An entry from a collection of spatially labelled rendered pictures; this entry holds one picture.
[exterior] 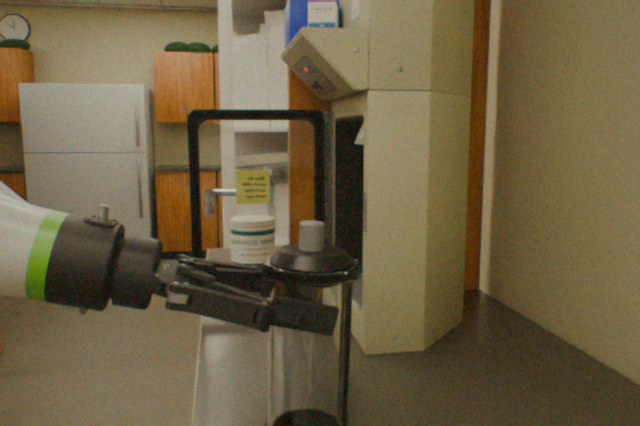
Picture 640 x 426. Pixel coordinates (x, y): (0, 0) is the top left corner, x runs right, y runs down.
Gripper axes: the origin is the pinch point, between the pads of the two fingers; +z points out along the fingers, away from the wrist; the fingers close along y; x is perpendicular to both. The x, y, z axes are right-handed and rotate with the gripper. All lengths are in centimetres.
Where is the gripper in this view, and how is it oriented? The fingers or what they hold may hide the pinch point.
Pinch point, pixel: (305, 303)
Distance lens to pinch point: 63.6
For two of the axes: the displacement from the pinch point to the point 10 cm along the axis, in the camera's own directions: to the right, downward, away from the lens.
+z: 9.5, 2.1, 2.1
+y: -1.8, -1.5, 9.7
